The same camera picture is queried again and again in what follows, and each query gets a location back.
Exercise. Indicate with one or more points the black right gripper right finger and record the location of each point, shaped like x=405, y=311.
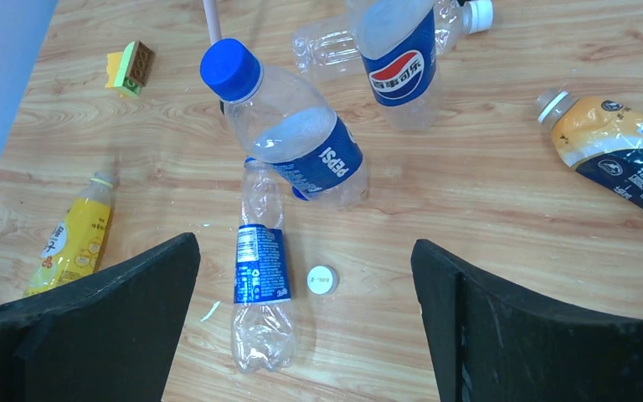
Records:
x=491, y=339

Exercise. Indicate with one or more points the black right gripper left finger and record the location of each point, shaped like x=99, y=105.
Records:
x=110, y=336

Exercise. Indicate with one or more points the pepsi bottle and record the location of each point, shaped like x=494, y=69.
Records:
x=262, y=329
x=283, y=120
x=396, y=40

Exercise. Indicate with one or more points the yellow juice bottle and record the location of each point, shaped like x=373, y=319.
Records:
x=73, y=249

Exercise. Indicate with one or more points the orange dark label bottle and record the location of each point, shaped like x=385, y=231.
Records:
x=598, y=138

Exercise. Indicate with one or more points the clear bottle white cap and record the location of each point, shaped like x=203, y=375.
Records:
x=325, y=50

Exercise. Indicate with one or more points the yellow green toy block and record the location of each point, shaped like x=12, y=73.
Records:
x=128, y=71

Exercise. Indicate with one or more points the pink music stand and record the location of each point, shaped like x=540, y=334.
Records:
x=212, y=20

